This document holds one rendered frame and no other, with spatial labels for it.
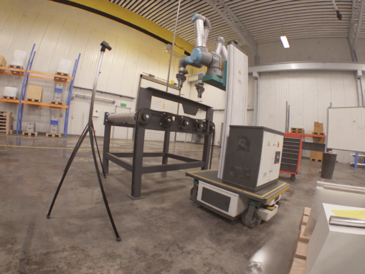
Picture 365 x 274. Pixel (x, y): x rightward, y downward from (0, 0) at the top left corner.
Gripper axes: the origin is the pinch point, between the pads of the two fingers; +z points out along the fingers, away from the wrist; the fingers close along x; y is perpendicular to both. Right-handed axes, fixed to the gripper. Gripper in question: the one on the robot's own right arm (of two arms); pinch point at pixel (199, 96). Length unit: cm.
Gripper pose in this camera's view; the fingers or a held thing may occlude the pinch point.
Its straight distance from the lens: 223.0
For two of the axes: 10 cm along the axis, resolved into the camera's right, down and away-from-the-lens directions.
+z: -1.0, 10.0, 0.2
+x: 6.9, 0.6, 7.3
